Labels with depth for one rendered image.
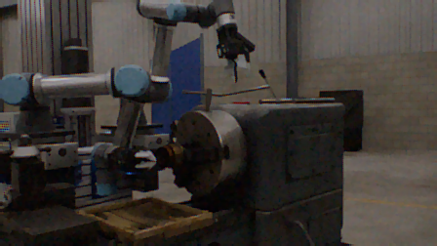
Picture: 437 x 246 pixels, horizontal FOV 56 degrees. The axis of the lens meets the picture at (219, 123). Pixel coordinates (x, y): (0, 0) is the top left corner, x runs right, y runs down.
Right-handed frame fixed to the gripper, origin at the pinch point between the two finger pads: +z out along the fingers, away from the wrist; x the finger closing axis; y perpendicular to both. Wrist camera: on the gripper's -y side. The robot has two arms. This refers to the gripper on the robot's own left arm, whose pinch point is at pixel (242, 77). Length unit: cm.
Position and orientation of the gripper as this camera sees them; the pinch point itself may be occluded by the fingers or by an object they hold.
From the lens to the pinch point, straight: 159.0
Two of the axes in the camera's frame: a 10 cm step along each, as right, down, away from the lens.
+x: 6.6, -2.3, -7.1
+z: 1.9, 9.7, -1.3
